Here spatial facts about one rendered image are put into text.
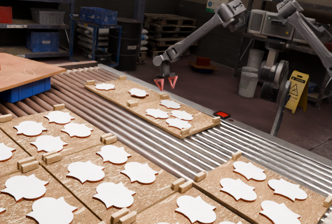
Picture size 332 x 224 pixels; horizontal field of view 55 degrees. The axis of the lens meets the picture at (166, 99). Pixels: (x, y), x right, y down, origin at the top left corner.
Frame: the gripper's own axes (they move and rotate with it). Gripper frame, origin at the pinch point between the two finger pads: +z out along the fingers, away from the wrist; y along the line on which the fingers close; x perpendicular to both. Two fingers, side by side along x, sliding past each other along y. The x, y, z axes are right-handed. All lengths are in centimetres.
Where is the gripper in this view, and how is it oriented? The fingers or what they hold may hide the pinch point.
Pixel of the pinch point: (167, 88)
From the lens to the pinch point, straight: 194.8
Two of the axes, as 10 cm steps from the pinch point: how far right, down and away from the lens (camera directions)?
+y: 7.0, -1.8, 6.9
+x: -7.0, -0.1, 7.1
